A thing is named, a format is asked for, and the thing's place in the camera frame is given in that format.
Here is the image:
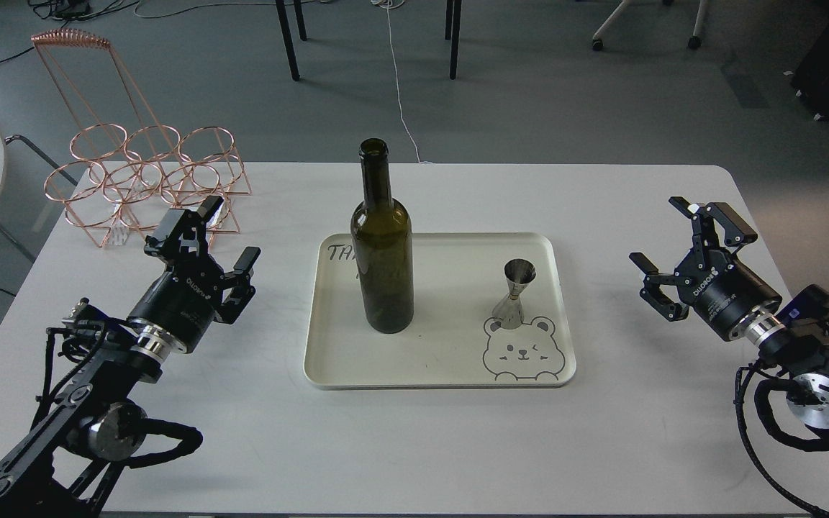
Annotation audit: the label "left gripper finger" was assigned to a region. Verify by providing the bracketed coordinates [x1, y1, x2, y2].
[144, 196, 223, 261]
[218, 246, 262, 324]

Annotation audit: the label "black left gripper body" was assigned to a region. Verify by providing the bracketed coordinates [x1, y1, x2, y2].
[127, 255, 227, 354]

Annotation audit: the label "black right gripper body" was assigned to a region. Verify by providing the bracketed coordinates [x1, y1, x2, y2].
[677, 249, 782, 341]

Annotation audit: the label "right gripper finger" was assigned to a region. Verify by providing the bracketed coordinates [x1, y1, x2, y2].
[669, 196, 758, 268]
[629, 252, 689, 322]

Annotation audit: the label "steel double jigger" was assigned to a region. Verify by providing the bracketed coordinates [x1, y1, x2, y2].
[492, 258, 536, 329]

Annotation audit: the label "dark green wine bottle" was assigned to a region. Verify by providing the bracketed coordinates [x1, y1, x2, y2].
[350, 138, 414, 334]

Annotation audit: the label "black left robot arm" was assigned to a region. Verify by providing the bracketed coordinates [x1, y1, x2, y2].
[0, 196, 260, 517]

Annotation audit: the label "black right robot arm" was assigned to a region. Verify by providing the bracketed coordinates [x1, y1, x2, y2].
[630, 196, 829, 517]

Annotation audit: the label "cream bear print tray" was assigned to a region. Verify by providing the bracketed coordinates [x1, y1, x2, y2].
[304, 232, 576, 389]

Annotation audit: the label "white office chair base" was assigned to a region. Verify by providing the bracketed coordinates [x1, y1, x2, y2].
[589, 1, 712, 52]

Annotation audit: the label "black table legs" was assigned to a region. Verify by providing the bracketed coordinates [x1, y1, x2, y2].
[274, 0, 463, 81]

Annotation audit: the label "copper wire bottle rack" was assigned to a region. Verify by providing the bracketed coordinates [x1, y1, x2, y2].
[32, 27, 253, 248]

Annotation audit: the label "black floor cables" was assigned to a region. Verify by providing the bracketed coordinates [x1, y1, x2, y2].
[0, 0, 278, 78]

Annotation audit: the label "white floor cable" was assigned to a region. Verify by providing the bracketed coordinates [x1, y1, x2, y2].
[371, 0, 432, 165]

